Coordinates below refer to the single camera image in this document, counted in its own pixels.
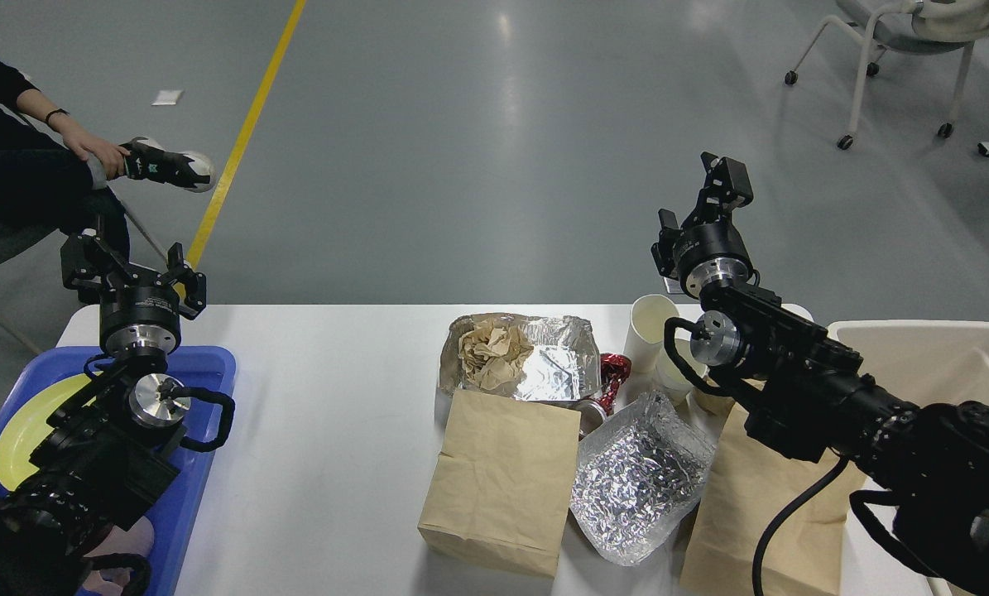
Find crumpled brown paper in tray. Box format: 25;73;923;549
458;320;535;390

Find brown paper bag right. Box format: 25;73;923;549
680;405;865;595

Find brown paper bag left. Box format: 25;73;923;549
417;389;580;579

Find grey chair with wheels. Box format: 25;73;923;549
0;195;172;357

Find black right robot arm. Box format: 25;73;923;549
651;151;989;595

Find beige waste bin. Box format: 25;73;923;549
828;320;989;595

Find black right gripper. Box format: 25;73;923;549
651;151;755;299

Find yellow plastic plate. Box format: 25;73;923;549
0;374;89;492

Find blue plastic tray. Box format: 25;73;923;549
0;346;236;595

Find person's hand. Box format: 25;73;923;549
49;113;130;180

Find crushed red can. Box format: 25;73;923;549
573;353;631;440

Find white paper cup upright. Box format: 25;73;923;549
622;294;679;377

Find foil tray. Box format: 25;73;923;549
438;313;601;403

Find crumpled foil container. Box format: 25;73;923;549
569;390;716;566

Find pink mug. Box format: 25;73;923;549
82;517;155;595

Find white paper cup lying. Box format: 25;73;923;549
653;337;708;407

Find brown paper bag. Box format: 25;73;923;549
417;389;580;579
680;405;865;595

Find white office chair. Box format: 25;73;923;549
783;1;989;151

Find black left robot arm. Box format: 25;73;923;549
0;231;236;595

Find seated person in black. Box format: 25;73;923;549
0;61;131;254

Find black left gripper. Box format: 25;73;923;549
60;233;208;355

